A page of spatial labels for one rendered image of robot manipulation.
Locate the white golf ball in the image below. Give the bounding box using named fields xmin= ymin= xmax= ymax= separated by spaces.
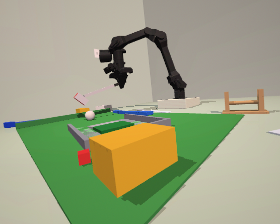
xmin=85 ymin=111 xmax=95 ymax=120

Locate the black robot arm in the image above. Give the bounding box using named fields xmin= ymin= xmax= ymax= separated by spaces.
xmin=99 ymin=27 xmax=187 ymax=99

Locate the red block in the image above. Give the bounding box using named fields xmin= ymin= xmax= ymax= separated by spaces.
xmin=78 ymin=149 xmax=91 ymax=166

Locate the large orange block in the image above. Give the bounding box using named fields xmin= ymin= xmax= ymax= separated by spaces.
xmin=76 ymin=108 xmax=89 ymax=113
xmin=89 ymin=123 xmax=178 ymax=198

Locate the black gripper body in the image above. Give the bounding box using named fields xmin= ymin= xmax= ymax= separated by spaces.
xmin=109 ymin=59 xmax=133 ymax=79

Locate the green flat mat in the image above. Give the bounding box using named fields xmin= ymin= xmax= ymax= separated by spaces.
xmin=17 ymin=112 xmax=244 ymax=224

